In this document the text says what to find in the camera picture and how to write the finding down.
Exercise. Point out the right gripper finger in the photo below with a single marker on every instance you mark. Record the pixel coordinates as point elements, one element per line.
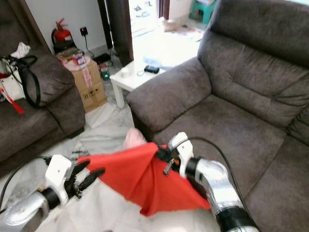
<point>159,152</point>

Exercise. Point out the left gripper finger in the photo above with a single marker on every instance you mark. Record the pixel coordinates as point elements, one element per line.
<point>80,167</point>
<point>91,178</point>

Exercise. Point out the red pillow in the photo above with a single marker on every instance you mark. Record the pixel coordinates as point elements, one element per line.
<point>135,179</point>

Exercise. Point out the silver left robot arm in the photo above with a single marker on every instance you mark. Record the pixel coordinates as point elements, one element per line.
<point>24,212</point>

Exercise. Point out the pale pink pillow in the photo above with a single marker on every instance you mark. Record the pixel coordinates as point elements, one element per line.
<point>135,139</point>

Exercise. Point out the dark brown fabric sofa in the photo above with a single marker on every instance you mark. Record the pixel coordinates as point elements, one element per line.
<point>246,87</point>
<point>29,130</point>

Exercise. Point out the white low table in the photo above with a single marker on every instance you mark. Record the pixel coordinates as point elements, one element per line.
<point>133,81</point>

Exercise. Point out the brown cardboard box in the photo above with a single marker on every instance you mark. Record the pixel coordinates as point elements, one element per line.
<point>91,89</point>

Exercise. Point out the small white cup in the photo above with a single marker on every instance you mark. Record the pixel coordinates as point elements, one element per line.
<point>125,72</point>

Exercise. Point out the red tassel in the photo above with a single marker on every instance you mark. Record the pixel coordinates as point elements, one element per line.
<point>13,104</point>

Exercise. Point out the small dark device with light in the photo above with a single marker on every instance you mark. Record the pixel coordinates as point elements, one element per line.
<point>105,71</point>

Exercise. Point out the small blue red box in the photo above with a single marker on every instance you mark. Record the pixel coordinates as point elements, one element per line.
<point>80,59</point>

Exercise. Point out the black power adaptor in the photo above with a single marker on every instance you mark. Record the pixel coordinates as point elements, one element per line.
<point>101,57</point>

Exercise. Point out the patterned tray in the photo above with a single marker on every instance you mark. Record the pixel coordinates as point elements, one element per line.
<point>66,54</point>

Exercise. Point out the printed paper sheet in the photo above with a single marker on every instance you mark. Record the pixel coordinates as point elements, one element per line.
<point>188,33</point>

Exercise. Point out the dark curtain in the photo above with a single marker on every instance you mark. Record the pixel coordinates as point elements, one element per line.
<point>118,31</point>

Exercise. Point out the beige bag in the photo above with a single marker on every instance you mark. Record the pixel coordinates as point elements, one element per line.
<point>170,24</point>

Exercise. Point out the crumpled white cloth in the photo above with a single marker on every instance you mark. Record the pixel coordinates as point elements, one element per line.
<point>21,50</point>

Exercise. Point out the red fire extinguisher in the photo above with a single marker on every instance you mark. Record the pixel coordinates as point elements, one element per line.
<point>62,35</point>

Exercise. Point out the green plastic stool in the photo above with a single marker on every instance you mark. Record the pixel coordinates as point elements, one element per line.
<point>203,10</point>

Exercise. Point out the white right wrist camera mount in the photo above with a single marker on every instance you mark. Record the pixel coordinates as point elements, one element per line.
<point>182,152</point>

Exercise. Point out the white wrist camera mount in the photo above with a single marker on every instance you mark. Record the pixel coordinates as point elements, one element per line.
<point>182,152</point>
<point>58,173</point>

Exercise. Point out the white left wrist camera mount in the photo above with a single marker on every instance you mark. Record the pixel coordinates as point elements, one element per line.
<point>58,173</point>

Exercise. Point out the black wall socket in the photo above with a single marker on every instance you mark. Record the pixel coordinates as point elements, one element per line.
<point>83,31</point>

